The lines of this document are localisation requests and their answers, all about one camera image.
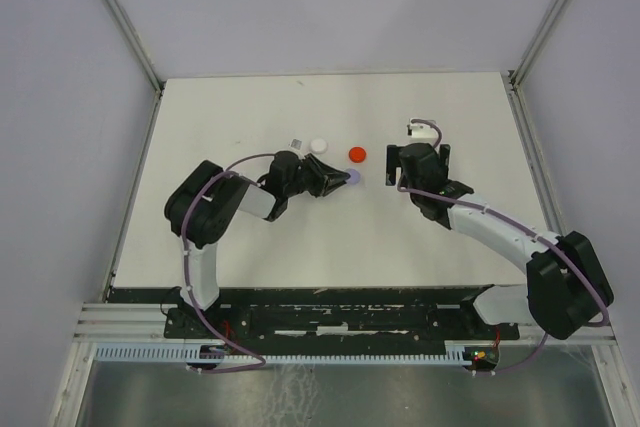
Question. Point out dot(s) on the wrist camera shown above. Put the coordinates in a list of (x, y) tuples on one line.
[(295, 145), (424, 131)]

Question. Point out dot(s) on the left aluminium frame post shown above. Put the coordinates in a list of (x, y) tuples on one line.
[(134, 43)]

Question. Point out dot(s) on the aluminium frame post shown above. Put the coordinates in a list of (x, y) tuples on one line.
[(542, 35), (134, 43)]

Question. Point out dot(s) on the purple round charging case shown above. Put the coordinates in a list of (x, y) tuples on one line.
[(354, 176)]

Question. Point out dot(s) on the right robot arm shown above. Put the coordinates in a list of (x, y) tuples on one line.
[(566, 287)]

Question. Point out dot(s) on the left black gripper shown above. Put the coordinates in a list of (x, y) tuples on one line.
[(321, 172)]

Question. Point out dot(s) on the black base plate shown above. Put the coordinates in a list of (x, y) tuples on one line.
[(449, 297)]

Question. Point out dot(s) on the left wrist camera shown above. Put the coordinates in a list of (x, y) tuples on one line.
[(295, 145)]

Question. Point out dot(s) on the white round charging case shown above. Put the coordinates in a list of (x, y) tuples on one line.
[(318, 146)]

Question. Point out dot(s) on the orange round charging case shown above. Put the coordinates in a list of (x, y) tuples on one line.
[(357, 154)]

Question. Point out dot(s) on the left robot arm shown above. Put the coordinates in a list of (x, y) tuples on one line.
[(202, 208)]

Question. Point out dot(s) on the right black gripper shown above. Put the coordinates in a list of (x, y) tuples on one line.
[(393, 161)]

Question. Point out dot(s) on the right aluminium frame post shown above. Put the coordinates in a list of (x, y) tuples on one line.
[(542, 35)]

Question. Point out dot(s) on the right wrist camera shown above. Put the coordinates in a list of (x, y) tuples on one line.
[(424, 131)]

